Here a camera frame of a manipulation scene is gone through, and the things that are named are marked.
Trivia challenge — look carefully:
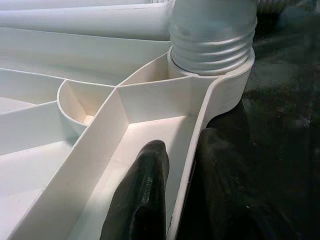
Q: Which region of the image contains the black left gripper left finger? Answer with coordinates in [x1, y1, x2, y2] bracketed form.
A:
[101, 139, 171, 240]

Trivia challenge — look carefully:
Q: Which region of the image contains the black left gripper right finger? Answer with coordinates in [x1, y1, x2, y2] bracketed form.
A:
[192, 127, 305, 240]

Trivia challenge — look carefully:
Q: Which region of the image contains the white plastic table top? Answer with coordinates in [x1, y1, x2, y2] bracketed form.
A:
[0, 26, 256, 240]

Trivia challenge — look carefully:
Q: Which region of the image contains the white plastic table leg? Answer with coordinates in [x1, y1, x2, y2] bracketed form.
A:
[0, 6, 175, 42]
[168, 0, 258, 76]

